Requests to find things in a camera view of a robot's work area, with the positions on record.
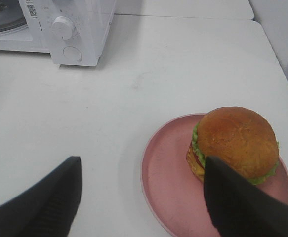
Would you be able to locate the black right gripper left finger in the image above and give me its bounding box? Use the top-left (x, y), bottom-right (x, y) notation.
top-left (0, 156), bottom-right (82, 237)

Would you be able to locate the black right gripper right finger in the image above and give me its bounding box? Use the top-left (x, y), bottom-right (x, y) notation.
top-left (204, 157), bottom-right (288, 237)

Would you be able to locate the pink round plate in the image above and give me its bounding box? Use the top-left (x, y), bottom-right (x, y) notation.
top-left (140, 113), bottom-right (288, 237)

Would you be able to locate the burger with lettuce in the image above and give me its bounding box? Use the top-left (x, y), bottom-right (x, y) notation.
top-left (186, 107), bottom-right (280, 185)

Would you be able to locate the white timer knob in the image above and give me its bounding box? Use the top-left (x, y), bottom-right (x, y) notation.
top-left (51, 16), bottom-right (76, 40)

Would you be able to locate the white microwave oven body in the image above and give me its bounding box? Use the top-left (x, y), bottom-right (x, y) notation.
top-left (0, 0), bottom-right (116, 66)

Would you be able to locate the glass turntable plate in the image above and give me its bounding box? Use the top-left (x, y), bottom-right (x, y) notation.
top-left (0, 0), bottom-right (27, 32)

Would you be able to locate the white warning label sticker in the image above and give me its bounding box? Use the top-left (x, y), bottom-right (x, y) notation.
top-left (25, 0), bottom-right (38, 19)

